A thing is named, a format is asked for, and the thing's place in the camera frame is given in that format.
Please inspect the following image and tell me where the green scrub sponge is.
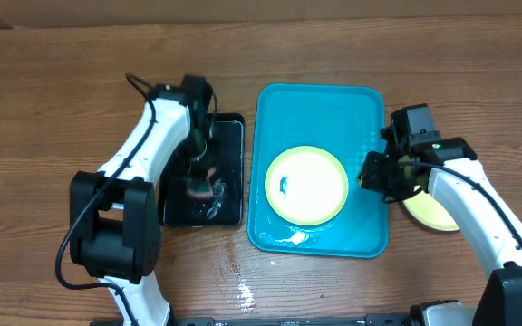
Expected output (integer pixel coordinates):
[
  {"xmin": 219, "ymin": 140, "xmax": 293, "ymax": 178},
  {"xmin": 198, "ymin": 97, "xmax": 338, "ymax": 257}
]
[{"xmin": 187, "ymin": 168, "xmax": 217, "ymax": 200}]

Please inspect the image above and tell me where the yellow-green plate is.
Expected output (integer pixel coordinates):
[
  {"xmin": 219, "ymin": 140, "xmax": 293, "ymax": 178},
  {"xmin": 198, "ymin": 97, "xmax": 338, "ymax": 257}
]
[
  {"xmin": 265, "ymin": 146, "xmax": 349, "ymax": 226},
  {"xmin": 402, "ymin": 166, "xmax": 459, "ymax": 232}
]

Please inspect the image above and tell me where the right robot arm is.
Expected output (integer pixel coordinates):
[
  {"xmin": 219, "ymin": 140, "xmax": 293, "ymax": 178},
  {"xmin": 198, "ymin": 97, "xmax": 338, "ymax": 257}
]
[{"xmin": 357, "ymin": 104, "xmax": 522, "ymax": 326}]

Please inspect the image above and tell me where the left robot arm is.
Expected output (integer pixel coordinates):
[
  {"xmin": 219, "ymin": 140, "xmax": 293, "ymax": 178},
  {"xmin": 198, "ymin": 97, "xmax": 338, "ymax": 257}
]
[{"xmin": 55, "ymin": 74, "xmax": 218, "ymax": 325}]

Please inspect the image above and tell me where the black water tray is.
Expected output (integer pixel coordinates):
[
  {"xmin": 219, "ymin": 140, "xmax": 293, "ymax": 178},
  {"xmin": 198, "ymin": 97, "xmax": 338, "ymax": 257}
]
[{"xmin": 158, "ymin": 113, "xmax": 245, "ymax": 227}]

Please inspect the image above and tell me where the teal plastic tray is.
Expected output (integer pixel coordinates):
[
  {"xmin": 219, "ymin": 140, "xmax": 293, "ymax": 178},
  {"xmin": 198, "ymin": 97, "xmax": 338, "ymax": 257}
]
[{"xmin": 247, "ymin": 83, "xmax": 389, "ymax": 258}]

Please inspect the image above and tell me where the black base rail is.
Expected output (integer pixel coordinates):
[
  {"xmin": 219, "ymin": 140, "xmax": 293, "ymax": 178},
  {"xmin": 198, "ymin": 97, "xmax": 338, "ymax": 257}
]
[{"xmin": 89, "ymin": 312, "xmax": 414, "ymax": 326}]

